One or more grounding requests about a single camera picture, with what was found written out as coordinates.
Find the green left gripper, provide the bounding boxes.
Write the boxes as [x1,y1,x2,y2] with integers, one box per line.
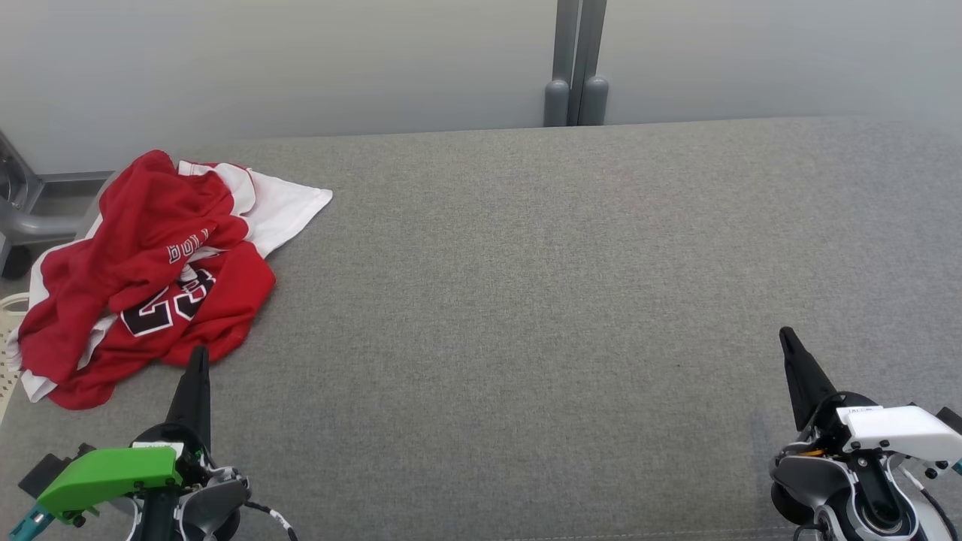
[36,346,215,523]

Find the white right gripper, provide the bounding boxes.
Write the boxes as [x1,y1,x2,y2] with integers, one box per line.
[779,327,962,455]

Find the red white jersey number 23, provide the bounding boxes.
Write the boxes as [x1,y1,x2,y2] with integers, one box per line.
[6,160,334,411]

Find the red shorts white trim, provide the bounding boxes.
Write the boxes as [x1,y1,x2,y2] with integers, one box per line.
[18,150,253,384]

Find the cream perforated laundry basket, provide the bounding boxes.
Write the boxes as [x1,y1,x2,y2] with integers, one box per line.
[0,293,31,422]

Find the grey metal wheeled stand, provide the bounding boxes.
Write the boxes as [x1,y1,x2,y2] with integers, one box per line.
[0,128,113,280]

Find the grey vertical partition post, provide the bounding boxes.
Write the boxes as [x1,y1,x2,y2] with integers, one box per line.
[543,0,610,127]

